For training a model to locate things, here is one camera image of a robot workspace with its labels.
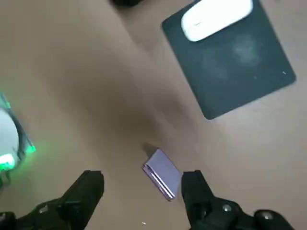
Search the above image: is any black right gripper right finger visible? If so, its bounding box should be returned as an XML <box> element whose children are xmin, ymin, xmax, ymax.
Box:
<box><xmin>181</xmin><ymin>170</ymin><xmax>296</xmax><ymax>230</ymax></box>

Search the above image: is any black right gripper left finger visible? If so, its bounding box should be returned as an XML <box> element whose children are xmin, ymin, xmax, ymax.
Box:
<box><xmin>0</xmin><ymin>170</ymin><xmax>105</xmax><ymax>230</ymax></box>

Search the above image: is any purple folding phone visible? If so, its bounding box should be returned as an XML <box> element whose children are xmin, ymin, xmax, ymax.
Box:
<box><xmin>142</xmin><ymin>148</ymin><xmax>182</xmax><ymax>202</ymax></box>

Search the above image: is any grey laptop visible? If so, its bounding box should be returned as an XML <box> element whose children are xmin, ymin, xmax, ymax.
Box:
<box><xmin>111</xmin><ymin>0</ymin><xmax>144</xmax><ymax>7</ymax></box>

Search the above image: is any black mouse pad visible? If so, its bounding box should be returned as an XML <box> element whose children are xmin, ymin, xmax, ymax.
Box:
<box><xmin>161</xmin><ymin>0</ymin><xmax>297</xmax><ymax>121</ymax></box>

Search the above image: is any white computer mouse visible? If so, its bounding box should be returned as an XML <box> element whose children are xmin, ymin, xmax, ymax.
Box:
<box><xmin>181</xmin><ymin>0</ymin><xmax>254</xmax><ymax>43</ymax></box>

